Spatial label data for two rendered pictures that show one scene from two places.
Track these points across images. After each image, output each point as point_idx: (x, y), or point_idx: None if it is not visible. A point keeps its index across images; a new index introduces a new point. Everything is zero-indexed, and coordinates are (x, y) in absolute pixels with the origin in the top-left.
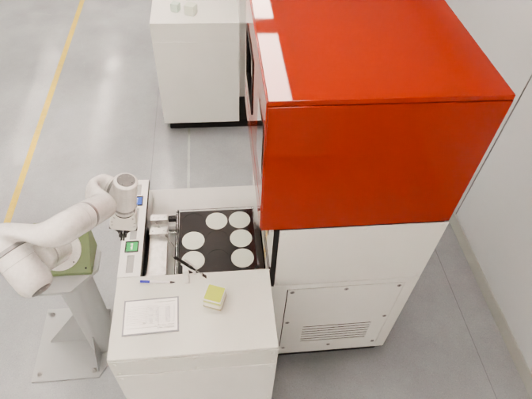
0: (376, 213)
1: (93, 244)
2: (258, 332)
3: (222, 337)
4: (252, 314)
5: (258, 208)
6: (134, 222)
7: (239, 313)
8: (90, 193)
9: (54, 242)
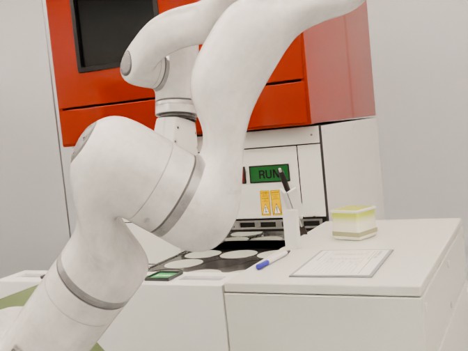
0: (352, 95)
1: None
2: (431, 223)
3: (425, 234)
4: (397, 225)
5: (283, 108)
6: (196, 144)
7: (388, 229)
8: (186, 10)
9: None
